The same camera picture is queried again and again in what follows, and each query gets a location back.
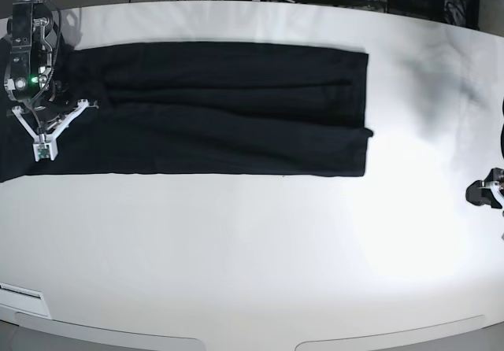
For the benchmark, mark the black T-shirt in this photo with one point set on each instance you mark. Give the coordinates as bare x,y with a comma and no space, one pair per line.
205,108

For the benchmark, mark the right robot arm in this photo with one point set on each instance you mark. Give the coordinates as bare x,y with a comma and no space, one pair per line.
44,98

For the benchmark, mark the white label plate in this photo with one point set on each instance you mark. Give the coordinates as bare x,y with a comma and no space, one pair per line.
29,302

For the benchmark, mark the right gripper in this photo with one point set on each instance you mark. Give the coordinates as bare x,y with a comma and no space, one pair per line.
44,124

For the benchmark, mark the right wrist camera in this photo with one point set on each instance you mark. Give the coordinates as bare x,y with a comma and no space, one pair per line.
45,150

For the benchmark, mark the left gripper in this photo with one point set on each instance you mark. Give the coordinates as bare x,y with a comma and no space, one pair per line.
488,191

